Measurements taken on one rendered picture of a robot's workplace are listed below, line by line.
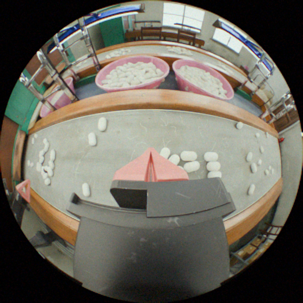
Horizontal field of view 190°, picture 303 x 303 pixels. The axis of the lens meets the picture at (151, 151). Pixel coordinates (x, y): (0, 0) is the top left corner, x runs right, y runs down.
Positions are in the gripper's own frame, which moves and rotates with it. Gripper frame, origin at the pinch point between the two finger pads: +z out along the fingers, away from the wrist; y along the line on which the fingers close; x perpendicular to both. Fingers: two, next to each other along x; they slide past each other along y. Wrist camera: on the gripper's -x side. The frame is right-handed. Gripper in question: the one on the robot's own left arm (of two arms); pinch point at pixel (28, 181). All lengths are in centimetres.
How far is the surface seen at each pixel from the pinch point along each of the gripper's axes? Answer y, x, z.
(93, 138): -28.8, -5.1, 15.5
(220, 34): -317, -357, 336
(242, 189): -69, 5, 6
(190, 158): -50, -3, 12
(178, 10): -135, -415, 310
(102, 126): -30.8, -7.1, 17.7
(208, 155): -54, -3, 13
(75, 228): -21.8, 10.0, -3.4
